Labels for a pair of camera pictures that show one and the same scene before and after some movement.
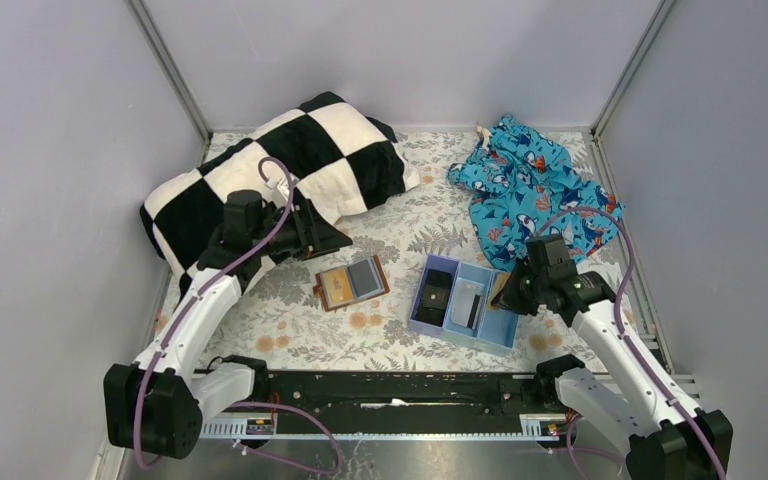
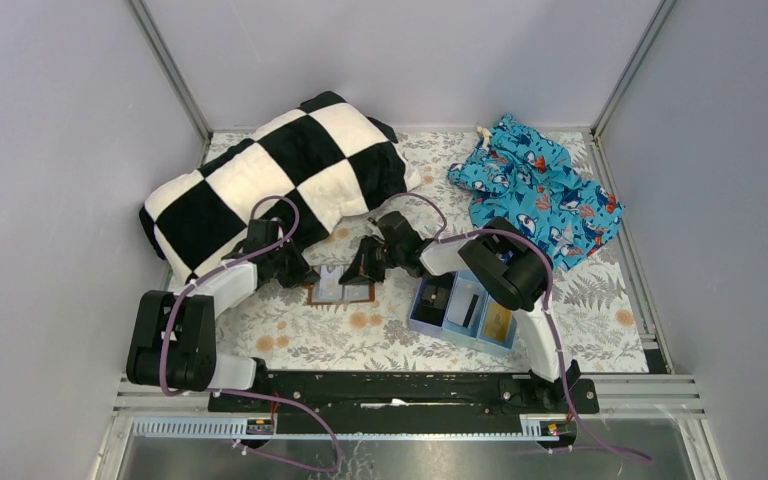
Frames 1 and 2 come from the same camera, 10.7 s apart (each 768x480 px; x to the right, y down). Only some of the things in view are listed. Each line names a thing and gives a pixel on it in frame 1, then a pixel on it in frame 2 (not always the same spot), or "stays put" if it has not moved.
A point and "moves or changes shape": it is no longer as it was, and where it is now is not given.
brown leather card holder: [349, 284] moves or changes shape
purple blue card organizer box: [453, 302] stays put
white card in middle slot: [464, 298] stays put
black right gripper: [521, 287] -> [376, 251]
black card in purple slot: [433, 302] stays put
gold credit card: [500, 281] moves or changes shape
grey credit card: [364, 279] moves or changes shape
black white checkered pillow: [327, 151] stays put
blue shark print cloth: [523, 186] stays put
